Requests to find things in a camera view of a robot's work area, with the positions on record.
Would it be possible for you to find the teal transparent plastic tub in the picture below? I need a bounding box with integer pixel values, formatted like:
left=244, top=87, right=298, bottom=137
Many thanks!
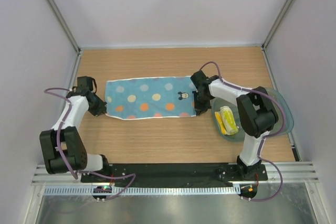
left=210, top=87, right=295, bottom=144

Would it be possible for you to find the yellow green crocodile towel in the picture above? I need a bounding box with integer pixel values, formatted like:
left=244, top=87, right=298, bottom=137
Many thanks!
left=214, top=106, right=239, bottom=135

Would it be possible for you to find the blue cartoon mouse towel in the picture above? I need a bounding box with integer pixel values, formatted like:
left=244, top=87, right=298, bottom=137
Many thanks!
left=105, top=76, right=196, bottom=120

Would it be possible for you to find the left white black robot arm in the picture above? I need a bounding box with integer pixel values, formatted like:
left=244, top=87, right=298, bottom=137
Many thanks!
left=39, top=88, right=111, bottom=182

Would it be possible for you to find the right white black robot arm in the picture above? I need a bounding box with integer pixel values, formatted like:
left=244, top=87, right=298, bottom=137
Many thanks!
left=191, top=76, right=279, bottom=180

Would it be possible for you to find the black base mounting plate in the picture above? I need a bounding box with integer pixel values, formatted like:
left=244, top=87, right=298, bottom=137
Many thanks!
left=80, top=162, right=269, bottom=183

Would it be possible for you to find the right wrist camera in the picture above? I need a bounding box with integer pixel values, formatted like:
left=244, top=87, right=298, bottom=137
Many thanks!
left=190, top=70, right=219, bottom=88

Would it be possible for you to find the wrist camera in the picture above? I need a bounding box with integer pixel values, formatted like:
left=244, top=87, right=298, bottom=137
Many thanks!
left=190, top=70, right=219, bottom=88
left=72, top=76, right=97, bottom=95

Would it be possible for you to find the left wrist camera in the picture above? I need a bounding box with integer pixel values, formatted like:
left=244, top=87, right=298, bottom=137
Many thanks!
left=72, top=76, right=97, bottom=95

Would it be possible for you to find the white slotted cable duct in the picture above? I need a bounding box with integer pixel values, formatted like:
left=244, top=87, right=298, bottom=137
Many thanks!
left=44, top=185, right=240, bottom=197

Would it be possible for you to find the aluminium frame rail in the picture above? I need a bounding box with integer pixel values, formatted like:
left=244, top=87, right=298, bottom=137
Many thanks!
left=32, top=162, right=318, bottom=188

